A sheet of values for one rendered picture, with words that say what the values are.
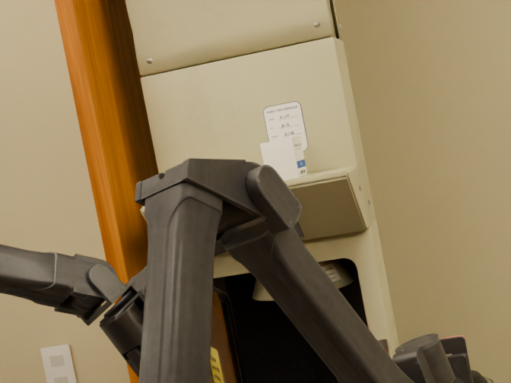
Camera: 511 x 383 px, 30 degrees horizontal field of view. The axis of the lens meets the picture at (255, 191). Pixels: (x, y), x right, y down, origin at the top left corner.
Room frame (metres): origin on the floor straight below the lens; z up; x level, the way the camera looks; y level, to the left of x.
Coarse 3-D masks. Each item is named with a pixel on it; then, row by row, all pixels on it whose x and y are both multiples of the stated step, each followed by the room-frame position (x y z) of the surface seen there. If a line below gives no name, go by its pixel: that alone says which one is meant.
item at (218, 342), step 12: (216, 288) 1.28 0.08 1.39; (216, 300) 1.26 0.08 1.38; (216, 312) 1.27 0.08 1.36; (228, 312) 1.23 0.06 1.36; (216, 324) 1.29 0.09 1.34; (228, 324) 1.23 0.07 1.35; (216, 336) 1.31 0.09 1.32; (228, 336) 1.23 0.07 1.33; (216, 348) 1.32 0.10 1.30; (228, 348) 1.24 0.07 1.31; (228, 360) 1.25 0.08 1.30; (228, 372) 1.27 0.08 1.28
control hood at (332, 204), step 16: (304, 176) 1.41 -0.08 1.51; (320, 176) 1.37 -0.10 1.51; (336, 176) 1.36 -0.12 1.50; (352, 176) 1.39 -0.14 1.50; (304, 192) 1.38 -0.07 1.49; (320, 192) 1.38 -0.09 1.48; (336, 192) 1.38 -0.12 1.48; (352, 192) 1.38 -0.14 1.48; (304, 208) 1.41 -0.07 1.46; (320, 208) 1.41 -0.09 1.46; (336, 208) 1.41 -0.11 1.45; (352, 208) 1.41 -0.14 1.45; (304, 224) 1.44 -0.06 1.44; (320, 224) 1.44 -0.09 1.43; (336, 224) 1.43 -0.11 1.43; (352, 224) 1.43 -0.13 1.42
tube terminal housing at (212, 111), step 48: (288, 48) 1.48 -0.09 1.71; (336, 48) 1.47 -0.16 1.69; (144, 96) 1.54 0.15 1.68; (192, 96) 1.52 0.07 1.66; (240, 96) 1.51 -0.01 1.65; (288, 96) 1.49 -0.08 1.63; (336, 96) 1.47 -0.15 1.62; (192, 144) 1.53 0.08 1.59; (240, 144) 1.51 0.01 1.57; (336, 144) 1.47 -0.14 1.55; (336, 240) 1.48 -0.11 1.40; (384, 288) 1.52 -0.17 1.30; (384, 336) 1.47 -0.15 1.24
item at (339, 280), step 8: (320, 264) 1.53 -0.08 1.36; (328, 264) 1.54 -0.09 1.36; (336, 264) 1.55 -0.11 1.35; (344, 264) 1.58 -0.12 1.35; (328, 272) 1.53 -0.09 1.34; (336, 272) 1.54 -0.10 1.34; (344, 272) 1.56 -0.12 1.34; (256, 280) 1.59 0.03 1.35; (336, 280) 1.53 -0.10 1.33; (344, 280) 1.54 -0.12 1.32; (352, 280) 1.56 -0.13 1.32; (256, 288) 1.57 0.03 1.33; (264, 288) 1.55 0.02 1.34; (256, 296) 1.57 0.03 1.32; (264, 296) 1.54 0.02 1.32
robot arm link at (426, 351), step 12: (432, 336) 1.17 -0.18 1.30; (396, 348) 1.18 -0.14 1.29; (408, 348) 1.15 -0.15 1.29; (420, 348) 1.14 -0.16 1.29; (432, 348) 1.14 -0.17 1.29; (396, 360) 1.14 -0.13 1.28; (408, 360) 1.13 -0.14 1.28; (420, 360) 1.13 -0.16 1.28; (432, 360) 1.14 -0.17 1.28; (444, 360) 1.15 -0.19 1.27; (408, 372) 1.13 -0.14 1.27; (420, 372) 1.12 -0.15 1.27; (432, 372) 1.14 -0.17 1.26; (444, 372) 1.14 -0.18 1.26
